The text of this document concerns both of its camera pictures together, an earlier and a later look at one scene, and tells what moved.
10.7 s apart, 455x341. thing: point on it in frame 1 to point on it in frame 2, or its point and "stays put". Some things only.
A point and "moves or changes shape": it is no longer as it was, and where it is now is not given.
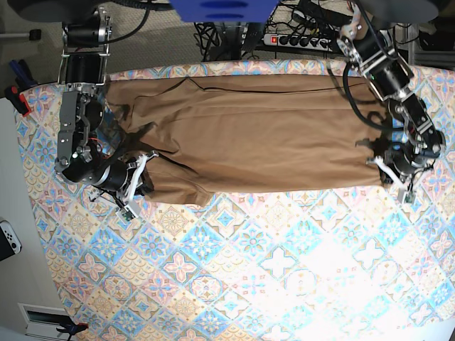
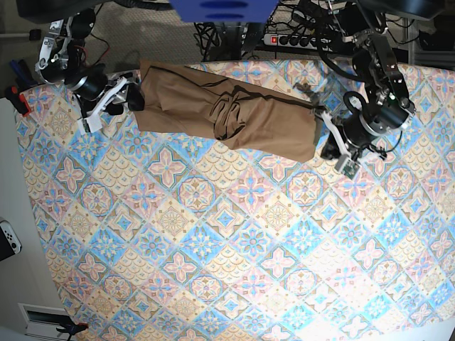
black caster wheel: [35, 34] stays put
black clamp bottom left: [68, 325] stays put
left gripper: [145, 185] to [131, 95]
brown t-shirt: [218, 135] moves or changes shape
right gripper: [384, 177] to [331, 149]
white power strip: [301, 42] stays put
